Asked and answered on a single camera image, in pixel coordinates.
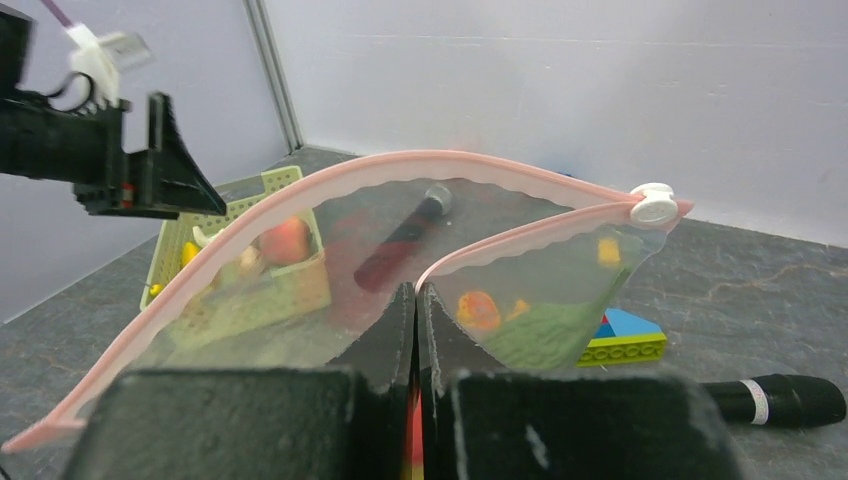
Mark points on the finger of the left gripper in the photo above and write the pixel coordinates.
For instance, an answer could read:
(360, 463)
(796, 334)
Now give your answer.
(164, 180)

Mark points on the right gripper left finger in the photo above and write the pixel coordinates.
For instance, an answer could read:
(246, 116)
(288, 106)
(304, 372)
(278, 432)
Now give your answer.
(347, 420)

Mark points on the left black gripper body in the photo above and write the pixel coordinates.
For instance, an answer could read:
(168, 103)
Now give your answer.
(79, 147)

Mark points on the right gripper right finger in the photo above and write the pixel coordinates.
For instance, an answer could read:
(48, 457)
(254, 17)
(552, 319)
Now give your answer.
(483, 421)

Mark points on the white mushroom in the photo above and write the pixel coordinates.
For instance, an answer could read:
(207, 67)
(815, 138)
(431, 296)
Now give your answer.
(202, 239)

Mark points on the tan mushroom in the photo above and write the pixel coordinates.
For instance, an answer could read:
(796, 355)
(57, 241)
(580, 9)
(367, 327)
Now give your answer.
(250, 263)

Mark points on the red peach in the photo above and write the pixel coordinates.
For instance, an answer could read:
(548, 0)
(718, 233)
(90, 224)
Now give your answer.
(287, 243)

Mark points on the clear polka dot zip bag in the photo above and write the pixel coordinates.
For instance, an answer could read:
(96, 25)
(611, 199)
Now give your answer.
(526, 261)

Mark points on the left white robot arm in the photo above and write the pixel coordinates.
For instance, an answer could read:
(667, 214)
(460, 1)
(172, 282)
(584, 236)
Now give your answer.
(76, 91)

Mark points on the small yellow fruit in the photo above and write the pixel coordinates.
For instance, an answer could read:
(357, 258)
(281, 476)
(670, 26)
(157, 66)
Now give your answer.
(189, 251)

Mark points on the orange cartoon figure block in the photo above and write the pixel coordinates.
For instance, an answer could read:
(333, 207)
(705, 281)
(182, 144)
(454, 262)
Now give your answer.
(477, 310)

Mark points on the orange brick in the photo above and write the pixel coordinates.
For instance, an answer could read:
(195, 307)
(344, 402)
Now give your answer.
(519, 308)

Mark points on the light green plastic basket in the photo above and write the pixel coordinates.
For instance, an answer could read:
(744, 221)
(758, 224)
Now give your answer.
(231, 305)

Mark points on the upright black microphone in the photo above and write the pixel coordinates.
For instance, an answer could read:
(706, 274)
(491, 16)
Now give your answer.
(395, 250)

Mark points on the multicolour brick stack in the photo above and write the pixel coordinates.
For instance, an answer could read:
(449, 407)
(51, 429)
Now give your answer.
(624, 338)

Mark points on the yellow brick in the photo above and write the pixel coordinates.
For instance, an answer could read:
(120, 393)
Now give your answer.
(609, 252)

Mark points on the slanted black microphone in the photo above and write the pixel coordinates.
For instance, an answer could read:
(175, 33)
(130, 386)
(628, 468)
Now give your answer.
(779, 401)

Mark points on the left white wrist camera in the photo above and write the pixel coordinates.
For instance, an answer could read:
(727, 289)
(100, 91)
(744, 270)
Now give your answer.
(105, 58)

